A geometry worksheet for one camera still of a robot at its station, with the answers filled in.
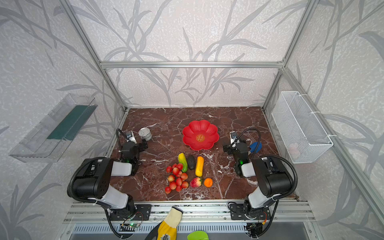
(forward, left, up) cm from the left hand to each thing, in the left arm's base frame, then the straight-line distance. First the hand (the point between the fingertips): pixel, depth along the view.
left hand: (137, 134), depth 93 cm
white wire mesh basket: (-16, -82, +27) cm, 88 cm away
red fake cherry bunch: (-27, -28, -3) cm, 39 cm away
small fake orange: (-27, -44, -5) cm, 52 cm away
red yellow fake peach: (-27, -37, -5) cm, 47 cm away
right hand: (+1, -61, 0) cm, 61 cm away
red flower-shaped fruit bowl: (+6, -40, -10) cm, 41 cm away
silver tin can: (+4, -2, -5) cm, 6 cm away
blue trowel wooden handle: (-5, -73, -5) cm, 74 cm away
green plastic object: (-50, -39, -7) cm, 64 cm away
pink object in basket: (-17, -87, +12) cm, 89 cm away
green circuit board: (-47, -7, -8) cm, 48 cm away
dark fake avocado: (-16, -34, -4) cm, 38 cm away
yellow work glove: (-48, -25, -6) cm, 55 cm away
